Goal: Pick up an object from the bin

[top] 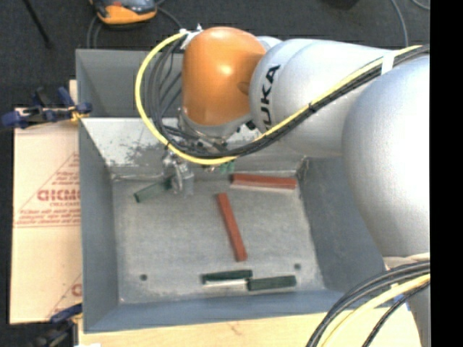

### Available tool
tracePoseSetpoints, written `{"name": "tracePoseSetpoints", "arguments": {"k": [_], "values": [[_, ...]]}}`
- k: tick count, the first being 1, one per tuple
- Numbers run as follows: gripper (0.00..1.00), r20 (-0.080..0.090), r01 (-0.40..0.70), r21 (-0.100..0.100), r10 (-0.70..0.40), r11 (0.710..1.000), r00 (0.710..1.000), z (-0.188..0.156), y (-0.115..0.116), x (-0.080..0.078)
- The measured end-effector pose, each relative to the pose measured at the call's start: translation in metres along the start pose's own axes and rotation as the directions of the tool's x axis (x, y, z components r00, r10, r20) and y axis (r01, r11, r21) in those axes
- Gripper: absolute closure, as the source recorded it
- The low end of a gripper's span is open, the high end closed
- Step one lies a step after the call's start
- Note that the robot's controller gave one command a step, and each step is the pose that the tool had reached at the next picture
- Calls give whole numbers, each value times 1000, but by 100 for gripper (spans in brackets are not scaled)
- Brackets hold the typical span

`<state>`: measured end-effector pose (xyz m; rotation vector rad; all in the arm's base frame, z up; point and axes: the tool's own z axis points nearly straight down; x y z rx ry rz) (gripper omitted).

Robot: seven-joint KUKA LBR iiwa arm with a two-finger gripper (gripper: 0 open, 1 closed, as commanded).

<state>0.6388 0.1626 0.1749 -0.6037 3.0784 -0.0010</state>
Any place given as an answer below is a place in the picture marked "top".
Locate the brown cardboard board red print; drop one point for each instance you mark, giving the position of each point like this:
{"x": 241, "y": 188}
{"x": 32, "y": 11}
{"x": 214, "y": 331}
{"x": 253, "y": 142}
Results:
{"x": 43, "y": 259}

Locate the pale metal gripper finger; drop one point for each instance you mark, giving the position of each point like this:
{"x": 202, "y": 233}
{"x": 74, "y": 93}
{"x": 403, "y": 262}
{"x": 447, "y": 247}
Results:
{"x": 175, "y": 183}
{"x": 188, "y": 186}

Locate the red-brown flat block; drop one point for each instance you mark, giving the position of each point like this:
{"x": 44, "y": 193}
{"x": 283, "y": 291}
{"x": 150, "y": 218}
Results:
{"x": 232, "y": 227}
{"x": 264, "y": 181}

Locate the grey metal bin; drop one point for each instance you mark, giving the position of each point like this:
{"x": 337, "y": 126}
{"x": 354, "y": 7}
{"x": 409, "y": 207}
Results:
{"x": 173, "y": 237}

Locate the black cylinder on white bracket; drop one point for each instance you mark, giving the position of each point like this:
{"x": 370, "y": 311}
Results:
{"x": 249, "y": 126}

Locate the dark green flat block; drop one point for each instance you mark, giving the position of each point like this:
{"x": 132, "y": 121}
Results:
{"x": 149, "y": 192}
{"x": 272, "y": 282}
{"x": 227, "y": 276}

